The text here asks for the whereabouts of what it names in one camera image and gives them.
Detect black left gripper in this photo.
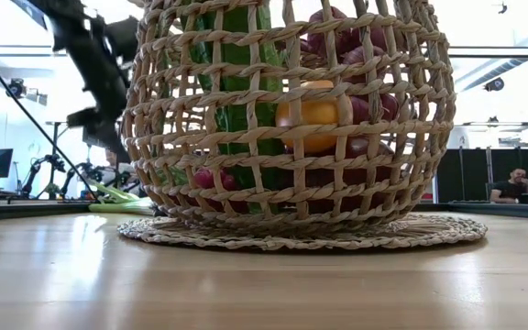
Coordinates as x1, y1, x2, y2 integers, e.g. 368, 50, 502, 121
51, 13, 139, 162

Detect green onion bunch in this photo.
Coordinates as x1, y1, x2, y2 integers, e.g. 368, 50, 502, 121
88, 180, 156, 216

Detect red grape bunch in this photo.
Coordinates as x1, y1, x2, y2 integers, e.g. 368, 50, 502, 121
192, 166, 248, 213

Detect green corn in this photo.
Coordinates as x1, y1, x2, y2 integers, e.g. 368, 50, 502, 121
189, 0, 289, 215

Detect dark red apple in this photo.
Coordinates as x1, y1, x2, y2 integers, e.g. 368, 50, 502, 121
285, 136, 397, 213

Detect woven straw basket with handles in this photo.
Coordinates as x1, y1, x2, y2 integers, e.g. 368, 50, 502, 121
121, 0, 457, 231

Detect black background robot arms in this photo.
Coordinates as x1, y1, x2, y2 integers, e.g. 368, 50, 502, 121
15, 152, 105, 201

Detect round woven straw placemat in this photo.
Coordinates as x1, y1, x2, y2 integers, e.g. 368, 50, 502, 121
116, 212, 490, 251

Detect black room partition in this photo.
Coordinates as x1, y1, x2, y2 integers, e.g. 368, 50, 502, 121
436, 142, 528, 205

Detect person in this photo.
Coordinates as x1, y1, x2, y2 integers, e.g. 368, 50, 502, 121
489, 167, 528, 204

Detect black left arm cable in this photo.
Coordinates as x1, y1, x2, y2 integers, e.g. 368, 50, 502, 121
0, 28, 99, 201

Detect black ceiling camera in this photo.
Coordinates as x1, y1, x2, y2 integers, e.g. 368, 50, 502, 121
483, 76, 506, 94

